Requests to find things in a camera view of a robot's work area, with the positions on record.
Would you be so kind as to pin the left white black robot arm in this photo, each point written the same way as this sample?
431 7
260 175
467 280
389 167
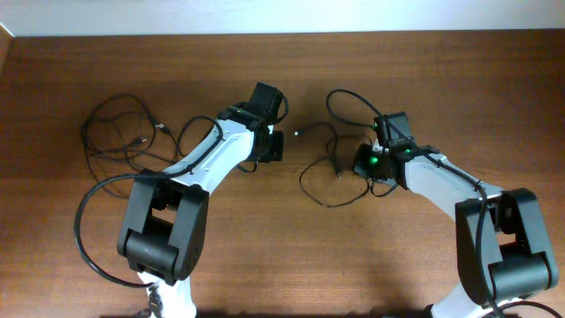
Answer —
163 231

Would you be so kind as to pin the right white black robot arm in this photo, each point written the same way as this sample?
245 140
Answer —
504 253

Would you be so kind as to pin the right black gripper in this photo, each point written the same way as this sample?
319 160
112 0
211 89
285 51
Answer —
360 167

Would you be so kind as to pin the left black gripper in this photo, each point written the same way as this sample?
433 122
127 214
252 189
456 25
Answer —
276 150

